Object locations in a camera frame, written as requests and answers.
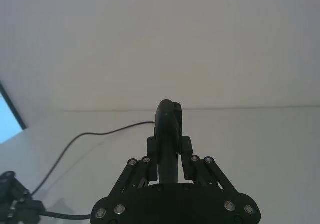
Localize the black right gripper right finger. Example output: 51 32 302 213
180 136 241 198

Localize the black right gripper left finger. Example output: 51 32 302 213
107 136 160 200

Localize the black rack with steel bars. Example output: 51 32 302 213
0 170 46 224

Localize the thin dark cord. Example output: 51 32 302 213
29 120 156 195

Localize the thick black cable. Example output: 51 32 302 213
37 202 92 220

